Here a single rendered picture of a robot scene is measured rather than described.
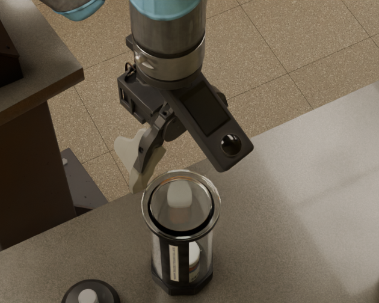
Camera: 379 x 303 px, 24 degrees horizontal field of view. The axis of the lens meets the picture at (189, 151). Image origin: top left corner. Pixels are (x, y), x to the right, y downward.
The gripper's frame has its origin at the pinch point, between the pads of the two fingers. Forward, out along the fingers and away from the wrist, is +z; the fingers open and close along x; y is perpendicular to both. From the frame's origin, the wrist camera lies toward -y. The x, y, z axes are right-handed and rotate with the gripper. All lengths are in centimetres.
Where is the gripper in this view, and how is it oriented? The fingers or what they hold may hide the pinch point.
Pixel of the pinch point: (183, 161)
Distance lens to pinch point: 108.8
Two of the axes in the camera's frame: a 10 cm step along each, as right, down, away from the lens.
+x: -7.4, 5.8, -3.4
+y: -6.7, -6.4, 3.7
